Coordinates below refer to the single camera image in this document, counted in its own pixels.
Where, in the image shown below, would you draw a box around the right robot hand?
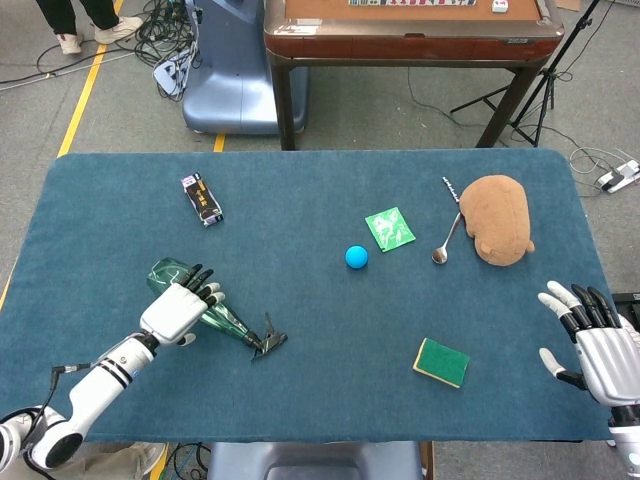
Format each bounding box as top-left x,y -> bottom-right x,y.
537,280 -> 640,409

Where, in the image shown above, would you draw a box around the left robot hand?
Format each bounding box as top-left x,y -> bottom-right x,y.
139,263 -> 227,347

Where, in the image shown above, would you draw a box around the green transparent spray bottle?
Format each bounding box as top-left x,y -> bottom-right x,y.
146,257 -> 289,362

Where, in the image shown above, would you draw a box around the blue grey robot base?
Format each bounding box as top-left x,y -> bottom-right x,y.
181,0 -> 310,135

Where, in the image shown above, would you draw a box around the black tripod stand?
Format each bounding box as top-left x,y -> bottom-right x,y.
449,0 -> 601,148

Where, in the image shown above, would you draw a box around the black box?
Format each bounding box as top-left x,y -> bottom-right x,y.
610,292 -> 640,326

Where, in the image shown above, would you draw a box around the small dark snack box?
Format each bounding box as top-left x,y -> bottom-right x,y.
180,172 -> 225,228

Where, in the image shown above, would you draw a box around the blue table cloth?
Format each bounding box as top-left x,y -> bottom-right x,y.
0,148 -> 616,445

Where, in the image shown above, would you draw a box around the green yellow sponge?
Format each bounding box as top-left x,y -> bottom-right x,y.
412,337 -> 471,390

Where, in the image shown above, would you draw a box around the brown plush toy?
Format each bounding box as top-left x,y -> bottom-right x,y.
458,174 -> 536,267

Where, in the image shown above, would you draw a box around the white power strip with plugs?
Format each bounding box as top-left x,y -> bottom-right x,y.
597,158 -> 640,194

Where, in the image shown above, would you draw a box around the blue ball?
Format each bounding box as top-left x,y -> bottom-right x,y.
344,244 -> 370,270

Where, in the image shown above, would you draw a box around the metal spoon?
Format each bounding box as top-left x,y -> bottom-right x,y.
431,211 -> 462,266

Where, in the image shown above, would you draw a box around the grey blue robot torso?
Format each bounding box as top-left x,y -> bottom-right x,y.
206,440 -> 425,480

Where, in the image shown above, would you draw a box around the green sachet packet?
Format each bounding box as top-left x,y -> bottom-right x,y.
364,206 -> 417,254

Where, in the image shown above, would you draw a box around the person in black trousers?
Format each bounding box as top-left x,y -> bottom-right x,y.
34,0 -> 145,55

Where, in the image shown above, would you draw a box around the brown mahjong table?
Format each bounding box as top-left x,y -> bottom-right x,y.
263,0 -> 565,151

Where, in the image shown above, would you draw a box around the row of face-up mahjong tiles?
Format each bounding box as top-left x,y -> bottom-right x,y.
348,0 -> 478,8

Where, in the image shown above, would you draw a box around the white cable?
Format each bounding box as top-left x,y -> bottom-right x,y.
568,146 -> 631,190

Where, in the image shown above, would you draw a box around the white power strip under cables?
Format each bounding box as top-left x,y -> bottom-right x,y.
153,49 -> 192,97

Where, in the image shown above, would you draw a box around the black cable bundle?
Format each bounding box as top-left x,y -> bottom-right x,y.
39,0 -> 204,104

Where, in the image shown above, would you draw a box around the thin black floor cable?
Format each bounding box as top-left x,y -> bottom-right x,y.
406,67 -> 482,132

